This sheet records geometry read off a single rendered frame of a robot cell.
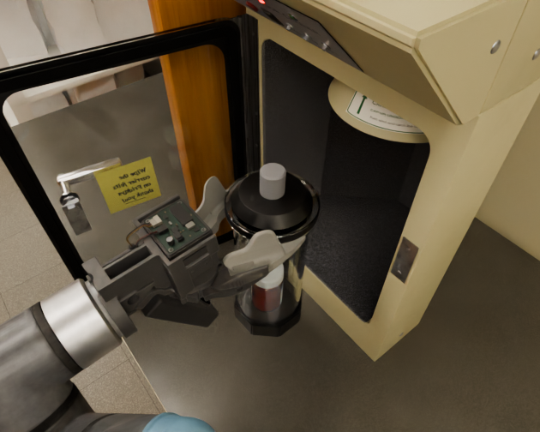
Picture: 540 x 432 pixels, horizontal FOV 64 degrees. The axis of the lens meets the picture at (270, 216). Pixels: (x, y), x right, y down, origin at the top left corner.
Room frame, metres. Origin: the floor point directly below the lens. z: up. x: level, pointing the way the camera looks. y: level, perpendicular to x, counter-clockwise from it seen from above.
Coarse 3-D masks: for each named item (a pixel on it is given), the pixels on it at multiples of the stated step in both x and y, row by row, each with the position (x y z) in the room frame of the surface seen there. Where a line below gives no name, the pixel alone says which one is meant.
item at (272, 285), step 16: (240, 224) 0.30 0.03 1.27; (304, 224) 0.30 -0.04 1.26; (240, 240) 0.31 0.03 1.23; (304, 256) 0.32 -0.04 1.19; (272, 272) 0.29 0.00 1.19; (288, 272) 0.30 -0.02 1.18; (256, 288) 0.29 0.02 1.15; (272, 288) 0.29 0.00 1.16; (288, 288) 0.30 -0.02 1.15; (240, 304) 0.31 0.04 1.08; (256, 304) 0.29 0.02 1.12; (272, 304) 0.29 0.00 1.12; (288, 304) 0.30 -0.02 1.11; (256, 320) 0.29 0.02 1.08; (272, 320) 0.29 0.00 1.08
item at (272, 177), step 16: (256, 176) 0.36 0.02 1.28; (272, 176) 0.33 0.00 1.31; (288, 176) 0.37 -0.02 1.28; (240, 192) 0.34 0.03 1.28; (256, 192) 0.34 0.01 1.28; (272, 192) 0.33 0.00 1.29; (288, 192) 0.34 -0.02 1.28; (304, 192) 0.34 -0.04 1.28; (240, 208) 0.32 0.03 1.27; (256, 208) 0.31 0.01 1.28; (272, 208) 0.31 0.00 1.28; (288, 208) 0.31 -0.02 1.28; (304, 208) 0.32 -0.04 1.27; (256, 224) 0.30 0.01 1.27; (272, 224) 0.30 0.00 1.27; (288, 224) 0.30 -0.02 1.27
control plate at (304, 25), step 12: (240, 0) 0.47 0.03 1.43; (252, 0) 0.42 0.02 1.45; (264, 0) 0.38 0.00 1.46; (276, 0) 0.35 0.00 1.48; (276, 12) 0.39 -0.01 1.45; (288, 12) 0.35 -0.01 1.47; (300, 12) 0.33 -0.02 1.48; (300, 24) 0.36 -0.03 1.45; (312, 24) 0.33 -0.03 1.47; (300, 36) 0.41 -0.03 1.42; (312, 36) 0.37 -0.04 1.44; (324, 36) 0.33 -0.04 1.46; (336, 48) 0.34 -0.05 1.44; (348, 60) 0.35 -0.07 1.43
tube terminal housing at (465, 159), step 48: (528, 0) 0.29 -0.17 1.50; (288, 48) 0.48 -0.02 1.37; (528, 48) 0.31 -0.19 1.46; (384, 96) 0.36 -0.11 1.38; (528, 96) 0.34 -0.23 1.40; (432, 144) 0.31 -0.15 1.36; (480, 144) 0.31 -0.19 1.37; (432, 192) 0.30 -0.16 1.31; (480, 192) 0.34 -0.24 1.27; (432, 240) 0.30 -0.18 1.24; (384, 288) 0.31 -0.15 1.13; (432, 288) 0.35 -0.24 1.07; (384, 336) 0.29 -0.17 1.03
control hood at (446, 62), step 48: (288, 0) 0.32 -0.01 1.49; (336, 0) 0.27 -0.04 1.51; (384, 0) 0.26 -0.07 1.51; (432, 0) 0.26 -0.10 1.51; (480, 0) 0.26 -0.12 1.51; (384, 48) 0.25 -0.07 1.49; (432, 48) 0.23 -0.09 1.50; (480, 48) 0.26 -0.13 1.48; (432, 96) 0.26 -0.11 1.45; (480, 96) 0.28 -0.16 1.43
